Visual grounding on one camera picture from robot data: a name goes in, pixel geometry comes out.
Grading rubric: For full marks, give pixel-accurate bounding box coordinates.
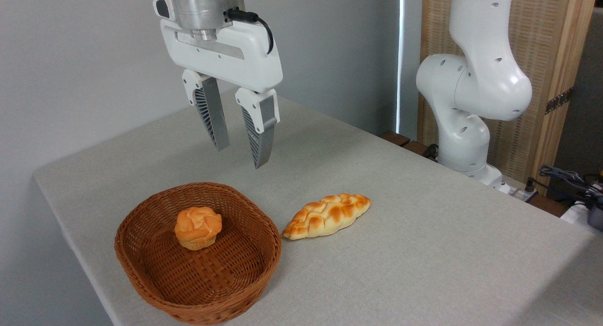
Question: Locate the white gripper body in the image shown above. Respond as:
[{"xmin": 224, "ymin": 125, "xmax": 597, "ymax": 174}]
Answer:
[{"xmin": 153, "ymin": 0, "xmax": 284, "ymax": 94}]

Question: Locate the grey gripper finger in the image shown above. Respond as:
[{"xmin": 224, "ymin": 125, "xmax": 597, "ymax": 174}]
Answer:
[
  {"xmin": 182, "ymin": 69, "xmax": 231, "ymax": 152},
  {"xmin": 235, "ymin": 87, "xmax": 281, "ymax": 170}
]

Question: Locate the long braided bread loaf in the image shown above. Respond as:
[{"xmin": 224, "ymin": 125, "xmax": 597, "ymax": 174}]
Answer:
[{"xmin": 282, "ymin": 193, "xmax": 372, "ymax": 241}]

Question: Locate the round orange bread roll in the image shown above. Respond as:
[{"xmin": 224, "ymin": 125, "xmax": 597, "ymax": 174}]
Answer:
[{"xmin": 174, "ymin": 206, "xmax": 223, "ymax": 251}]

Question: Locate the brown woven wicker basket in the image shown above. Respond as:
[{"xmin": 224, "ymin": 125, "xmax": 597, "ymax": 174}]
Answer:
[{"xmin": 114, "ymin": 182, "xmax": 282, "ymax": 325}]

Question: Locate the dark metal screen hinge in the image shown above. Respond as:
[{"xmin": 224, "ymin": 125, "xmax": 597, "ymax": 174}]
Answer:
[{"xmin": 545, "ymin": 87, "xmax": 574, "ymax": 115}]

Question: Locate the white box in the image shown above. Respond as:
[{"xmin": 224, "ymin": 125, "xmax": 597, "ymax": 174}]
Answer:
[{"xmin": 559, "ymin": 201, "xmax": 603, "ymax": 238}]

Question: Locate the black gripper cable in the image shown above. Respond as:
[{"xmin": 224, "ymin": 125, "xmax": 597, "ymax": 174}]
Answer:
[{"xmin": 223, "ymin": 8, "xmax": 275, "ymax": 55}]

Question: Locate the tangle of dark cables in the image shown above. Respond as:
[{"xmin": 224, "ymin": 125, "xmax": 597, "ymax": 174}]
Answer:
[{"xmin": 524, "ymin": 164, "xmax": 603, "ymax": 209}]

